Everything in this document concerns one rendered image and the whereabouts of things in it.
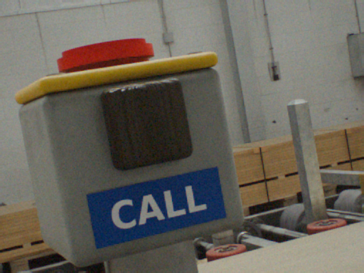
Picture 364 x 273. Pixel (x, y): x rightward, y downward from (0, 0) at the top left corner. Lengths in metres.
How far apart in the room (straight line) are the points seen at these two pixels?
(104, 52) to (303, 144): 1.31
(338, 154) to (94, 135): 7.06
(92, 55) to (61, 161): 0.05
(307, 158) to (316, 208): 0.11
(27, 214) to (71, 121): 5.97
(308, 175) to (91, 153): 1.33
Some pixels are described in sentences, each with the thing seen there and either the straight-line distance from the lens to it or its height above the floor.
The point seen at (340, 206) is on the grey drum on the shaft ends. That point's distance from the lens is 2.17.
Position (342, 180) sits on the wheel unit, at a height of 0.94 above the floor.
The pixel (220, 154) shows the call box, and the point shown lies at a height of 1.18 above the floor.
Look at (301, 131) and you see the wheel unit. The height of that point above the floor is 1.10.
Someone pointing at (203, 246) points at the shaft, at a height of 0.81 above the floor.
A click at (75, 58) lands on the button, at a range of 0.28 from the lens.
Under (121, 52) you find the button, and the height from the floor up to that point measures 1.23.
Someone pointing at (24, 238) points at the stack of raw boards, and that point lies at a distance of 6.24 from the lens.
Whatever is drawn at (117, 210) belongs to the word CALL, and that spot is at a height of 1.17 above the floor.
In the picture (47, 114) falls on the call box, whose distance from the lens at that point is 0.26.
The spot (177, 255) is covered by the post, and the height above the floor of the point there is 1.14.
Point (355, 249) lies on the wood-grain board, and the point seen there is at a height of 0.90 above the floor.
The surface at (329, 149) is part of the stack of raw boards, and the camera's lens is 7.25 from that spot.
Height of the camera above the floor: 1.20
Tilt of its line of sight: 3 degrees down
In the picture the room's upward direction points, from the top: 10 degrees counter-clockwise
